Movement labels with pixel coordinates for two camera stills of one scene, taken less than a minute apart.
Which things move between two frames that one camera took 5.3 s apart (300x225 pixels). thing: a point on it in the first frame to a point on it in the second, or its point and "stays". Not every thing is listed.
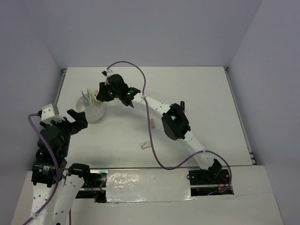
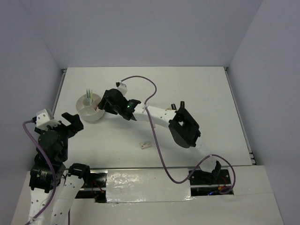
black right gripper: [102, 95] to [101, 104]
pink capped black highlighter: [182, 105] stays
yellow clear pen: [91, 97] stays
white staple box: [145, 144] stays
